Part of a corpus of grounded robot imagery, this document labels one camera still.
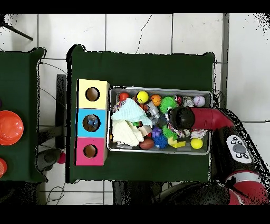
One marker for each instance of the mint green waffle cloth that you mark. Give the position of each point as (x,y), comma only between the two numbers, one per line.
(130,112)

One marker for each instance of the cream waffle cloth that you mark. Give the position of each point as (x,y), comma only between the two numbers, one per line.
(124,133)

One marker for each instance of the yellow ball with seam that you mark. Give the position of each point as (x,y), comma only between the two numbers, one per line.
(196,143)

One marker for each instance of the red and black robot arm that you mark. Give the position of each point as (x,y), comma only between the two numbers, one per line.
(211,118)

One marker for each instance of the wooden box with three holes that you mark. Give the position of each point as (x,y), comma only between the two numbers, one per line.
(99,101)

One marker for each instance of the smooth yellow ball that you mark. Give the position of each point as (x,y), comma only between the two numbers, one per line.
(142,97)

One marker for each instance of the red-orange ball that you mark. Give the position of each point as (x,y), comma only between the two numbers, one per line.
(124,96)

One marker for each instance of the small orange basketball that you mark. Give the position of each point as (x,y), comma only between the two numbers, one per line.
(156,100)

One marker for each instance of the green spiky toy with eyes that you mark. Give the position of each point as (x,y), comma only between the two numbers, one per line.
(167,104)

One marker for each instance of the silver drink can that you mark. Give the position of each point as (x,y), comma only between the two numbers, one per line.
(187,101)

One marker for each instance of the white baseball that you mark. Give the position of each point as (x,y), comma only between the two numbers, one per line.
(199,101)

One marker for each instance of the grey device with red knob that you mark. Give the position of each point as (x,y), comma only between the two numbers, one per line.
(48,157)

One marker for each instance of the orange plastic bowl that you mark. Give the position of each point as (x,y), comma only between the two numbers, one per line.
(10,127)

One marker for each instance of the black rod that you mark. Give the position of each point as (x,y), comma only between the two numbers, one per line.
(19,32)

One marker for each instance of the orange plastic cup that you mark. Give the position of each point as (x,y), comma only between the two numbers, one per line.
(2,168)

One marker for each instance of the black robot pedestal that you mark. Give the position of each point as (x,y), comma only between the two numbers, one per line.
(130,194)

